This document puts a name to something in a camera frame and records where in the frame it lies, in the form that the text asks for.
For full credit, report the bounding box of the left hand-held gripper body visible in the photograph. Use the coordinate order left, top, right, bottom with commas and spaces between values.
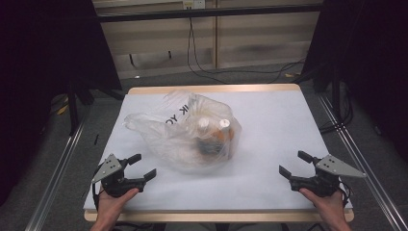
90, 153, 146, 198

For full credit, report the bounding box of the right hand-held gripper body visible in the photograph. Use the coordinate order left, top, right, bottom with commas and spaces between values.
289, 154, 368, 197

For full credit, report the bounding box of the clear plastic bag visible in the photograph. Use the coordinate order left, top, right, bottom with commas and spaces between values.
123, 90, 243, 171

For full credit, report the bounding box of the orange drink bottle white cap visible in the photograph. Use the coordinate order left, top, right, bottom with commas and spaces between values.
217, 118, 237, 159
195, 116, 216, 156

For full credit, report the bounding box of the person's right hand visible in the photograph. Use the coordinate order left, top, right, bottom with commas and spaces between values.
298, 188, 347, 224

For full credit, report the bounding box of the person's left hand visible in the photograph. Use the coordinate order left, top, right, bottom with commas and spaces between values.
97, 188, 140, 223

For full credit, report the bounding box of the white table cover sheet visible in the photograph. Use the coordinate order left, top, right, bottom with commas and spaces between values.
84, 90, 354, 212

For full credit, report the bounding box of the black metal stand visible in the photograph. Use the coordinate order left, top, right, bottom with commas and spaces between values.
65, 80, 94, 136

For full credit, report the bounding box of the wooden table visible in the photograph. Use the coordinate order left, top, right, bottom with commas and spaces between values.
84, 84, 355, 223

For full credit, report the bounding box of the black curtain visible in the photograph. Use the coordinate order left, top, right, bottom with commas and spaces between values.
0, 0, 123, 206
300, 0, 408, 162

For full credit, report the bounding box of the black horizontal bar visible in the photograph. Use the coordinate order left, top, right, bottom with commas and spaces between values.
95, 3, 325, 23

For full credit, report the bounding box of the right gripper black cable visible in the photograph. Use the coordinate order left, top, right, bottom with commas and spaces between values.
339, 182, 352, 207

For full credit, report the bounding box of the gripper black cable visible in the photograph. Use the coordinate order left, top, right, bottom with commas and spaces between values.
91, 183, 101, 211
339, 182, 352, 207

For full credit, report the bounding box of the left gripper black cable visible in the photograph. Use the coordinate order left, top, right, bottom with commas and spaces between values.
91, 183, 101, 211

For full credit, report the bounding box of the metal floor rail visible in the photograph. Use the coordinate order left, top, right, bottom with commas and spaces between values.
24, 109, 91, 231
317, 94, 408, 231

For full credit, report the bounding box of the bundle of black floor cables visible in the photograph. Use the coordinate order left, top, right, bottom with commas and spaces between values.
319, 81, 354, 135

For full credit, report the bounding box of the thin black wall cable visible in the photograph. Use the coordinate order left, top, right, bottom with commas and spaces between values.
191, 18, 306, 85
186, 17, 227, 85

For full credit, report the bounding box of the white wall socket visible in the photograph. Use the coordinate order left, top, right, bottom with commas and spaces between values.
182, 0, 206, 10

